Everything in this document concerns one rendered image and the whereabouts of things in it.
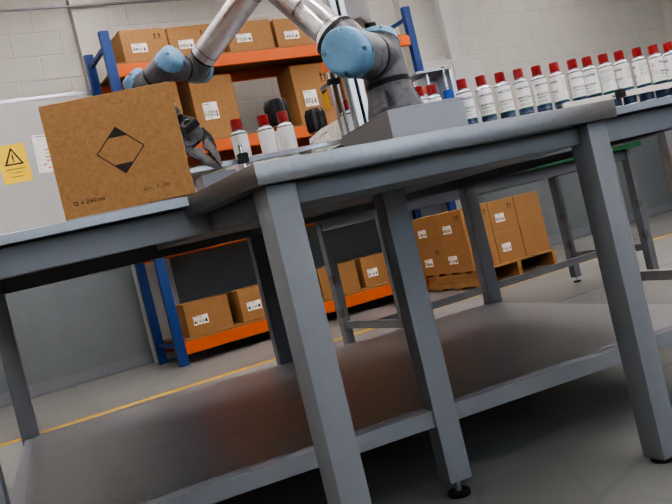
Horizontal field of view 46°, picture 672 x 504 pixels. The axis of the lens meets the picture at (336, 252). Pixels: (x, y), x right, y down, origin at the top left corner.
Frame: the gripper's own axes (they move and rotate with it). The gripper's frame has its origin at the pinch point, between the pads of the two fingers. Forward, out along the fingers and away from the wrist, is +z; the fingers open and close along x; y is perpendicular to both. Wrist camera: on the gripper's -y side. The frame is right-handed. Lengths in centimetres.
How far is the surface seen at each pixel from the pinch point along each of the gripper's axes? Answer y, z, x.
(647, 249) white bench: 153, 200, -200
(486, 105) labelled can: 2, 46, -82
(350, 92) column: -12.2, 11.5, -41.0
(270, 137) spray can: 2.7, 4.8, -18.6
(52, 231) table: -58, -10, 52
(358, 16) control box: -15, -3, -58
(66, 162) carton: -37, -22, 37
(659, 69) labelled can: 1, 83, -147
